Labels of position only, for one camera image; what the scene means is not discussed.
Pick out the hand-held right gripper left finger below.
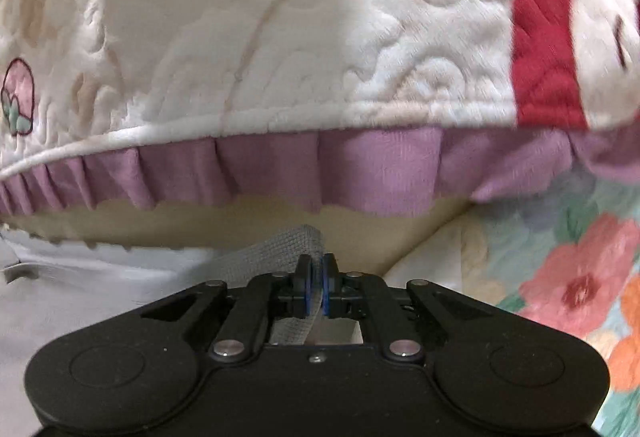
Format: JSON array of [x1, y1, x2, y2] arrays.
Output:
[[140, 254, 315, 360]]

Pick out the floral blanket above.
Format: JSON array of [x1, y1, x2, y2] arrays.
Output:
[[385, 162, 640, 437]]

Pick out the bear print quilted bedspread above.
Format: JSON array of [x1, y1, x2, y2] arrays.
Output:
[[0, 0, 640, 218]]

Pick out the grey waffle knit garment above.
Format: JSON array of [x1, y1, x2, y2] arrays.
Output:
[[212, 224, 328, 348]]

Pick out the checkered dog print rug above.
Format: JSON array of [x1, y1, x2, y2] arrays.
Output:
[[0, 227, 236, 418]]

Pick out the beige bed base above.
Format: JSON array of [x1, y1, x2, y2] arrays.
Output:
[[0, 197, 476, 278]]

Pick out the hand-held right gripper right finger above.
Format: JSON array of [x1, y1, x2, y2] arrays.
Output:
[[320, 253, 501, 360]]

